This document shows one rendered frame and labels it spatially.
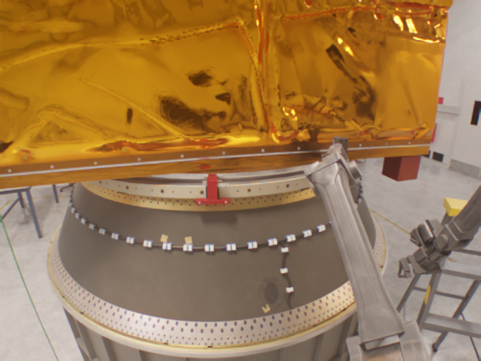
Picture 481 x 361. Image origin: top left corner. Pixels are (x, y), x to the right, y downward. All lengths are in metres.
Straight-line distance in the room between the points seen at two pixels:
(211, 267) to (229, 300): 0.14
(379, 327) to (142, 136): 0.84
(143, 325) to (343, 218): 0.92
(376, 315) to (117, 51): 0.94
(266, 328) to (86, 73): 1.08
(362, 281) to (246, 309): 0.73
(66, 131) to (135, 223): 0.44
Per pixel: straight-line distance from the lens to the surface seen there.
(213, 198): 1.01
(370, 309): 0.45
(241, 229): 1.08
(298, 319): 1.20
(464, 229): 0.89
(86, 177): 1.10
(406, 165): 1.63
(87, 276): 1.39
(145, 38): 0.97
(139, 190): 1.11
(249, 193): 1.03
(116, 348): 1.44
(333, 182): 0.53
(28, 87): 1.05
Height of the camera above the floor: 2.07
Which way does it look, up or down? 20 degrees down
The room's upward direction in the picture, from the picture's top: straight up
